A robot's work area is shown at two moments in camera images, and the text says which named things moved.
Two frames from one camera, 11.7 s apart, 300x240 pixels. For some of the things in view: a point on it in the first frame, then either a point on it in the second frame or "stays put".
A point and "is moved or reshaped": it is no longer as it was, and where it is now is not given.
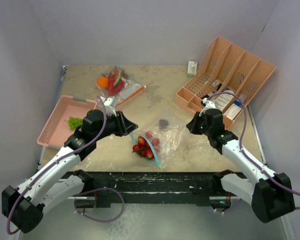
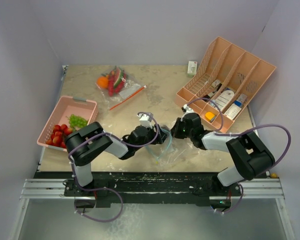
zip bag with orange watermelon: (117, 83) stays put
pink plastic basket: (57, 130) stays put
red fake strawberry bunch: (143, 148) to (58, 138)
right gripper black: (192, 125) to (175, 130)
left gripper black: (124, 126) to (161, 137)
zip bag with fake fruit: (158, 139) is moved or reshaped
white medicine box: (233, 111) stays put
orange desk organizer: (228, 75) stays put
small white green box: (192, 68) stays put
